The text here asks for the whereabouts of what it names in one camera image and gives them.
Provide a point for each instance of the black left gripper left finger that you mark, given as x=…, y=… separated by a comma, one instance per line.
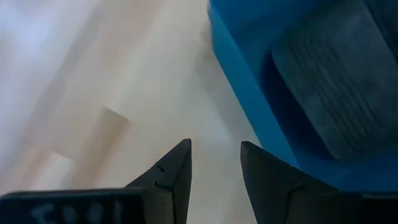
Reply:
x=174, y=186

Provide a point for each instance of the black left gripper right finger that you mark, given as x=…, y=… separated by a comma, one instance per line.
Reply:
x=273, y=193

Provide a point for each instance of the blue plastic bin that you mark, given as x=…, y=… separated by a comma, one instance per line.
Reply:
x=248, y=93

